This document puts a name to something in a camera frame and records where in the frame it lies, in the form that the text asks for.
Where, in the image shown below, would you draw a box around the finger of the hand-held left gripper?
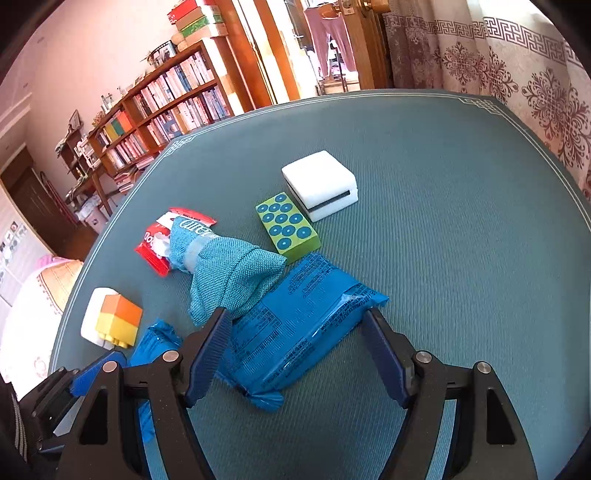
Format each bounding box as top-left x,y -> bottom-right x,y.
69,351 -> 127,398

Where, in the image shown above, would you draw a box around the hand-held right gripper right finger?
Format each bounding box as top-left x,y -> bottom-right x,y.
364,307 -> 539,480

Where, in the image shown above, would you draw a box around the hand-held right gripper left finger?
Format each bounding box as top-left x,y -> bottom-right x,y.
58,307 -> 232,480

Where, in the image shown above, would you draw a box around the large blue snack packet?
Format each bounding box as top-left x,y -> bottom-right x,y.
213,253 -> 389,414

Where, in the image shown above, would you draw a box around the teal mesh cloth bag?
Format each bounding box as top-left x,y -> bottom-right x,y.
167,217 -> 288,326

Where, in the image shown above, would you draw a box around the white foam box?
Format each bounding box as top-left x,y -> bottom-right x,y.
281,150 -> 359,223

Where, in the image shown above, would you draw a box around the small blue snack packet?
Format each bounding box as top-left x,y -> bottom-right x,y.
130,318 -> 186,445

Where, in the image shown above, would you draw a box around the white foam block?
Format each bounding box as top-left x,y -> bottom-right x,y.
80,287 -> 116,350

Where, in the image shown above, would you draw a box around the orange yellow block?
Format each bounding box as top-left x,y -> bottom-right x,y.
95,294 -> 144,348

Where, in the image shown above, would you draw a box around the bed with woven mat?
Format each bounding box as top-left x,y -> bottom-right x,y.
0,255 -> 85,398

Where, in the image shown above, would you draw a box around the red snack packet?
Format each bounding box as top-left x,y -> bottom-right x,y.
135,207 -> 218,278

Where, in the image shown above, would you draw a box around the green dotted block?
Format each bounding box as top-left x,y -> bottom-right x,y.
255,191 -> 321,265

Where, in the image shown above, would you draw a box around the white storage bin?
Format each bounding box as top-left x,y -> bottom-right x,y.
75,196 -> 112,234

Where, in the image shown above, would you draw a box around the wooden side desk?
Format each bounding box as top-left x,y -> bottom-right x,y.
55,134 -> 122,217

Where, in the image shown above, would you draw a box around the rows of books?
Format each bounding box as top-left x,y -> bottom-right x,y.
99,51 -> 232,174

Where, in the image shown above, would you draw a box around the wooden bookshelf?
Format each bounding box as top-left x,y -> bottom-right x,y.
87,37 -> 247,197

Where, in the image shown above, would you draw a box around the wooden door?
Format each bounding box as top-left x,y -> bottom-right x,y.
350,0 -> 394,90

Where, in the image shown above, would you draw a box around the patterned curtain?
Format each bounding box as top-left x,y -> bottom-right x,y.
382,0 -> 591,200

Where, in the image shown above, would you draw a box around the green gift box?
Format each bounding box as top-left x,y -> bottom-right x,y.
179,16 -> 228,38

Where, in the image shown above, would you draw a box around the pink hanging pants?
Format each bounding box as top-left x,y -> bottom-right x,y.
302,0 -> 359,80

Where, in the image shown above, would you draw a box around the red gift box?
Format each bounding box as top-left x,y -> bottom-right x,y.
167,0 -> 206,25

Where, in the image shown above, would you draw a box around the film strip photo frame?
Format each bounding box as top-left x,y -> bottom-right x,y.
148,41 -> 180,71

